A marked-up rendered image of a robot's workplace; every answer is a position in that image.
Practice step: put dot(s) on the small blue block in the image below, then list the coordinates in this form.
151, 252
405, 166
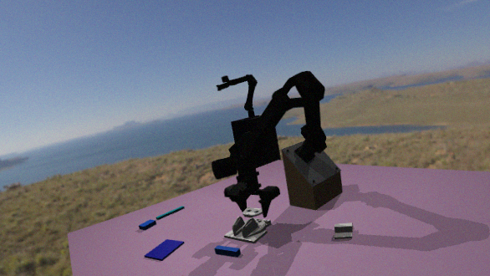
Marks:
147, 224

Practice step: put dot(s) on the teal long thin bar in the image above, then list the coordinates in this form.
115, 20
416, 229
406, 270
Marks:
169, 213

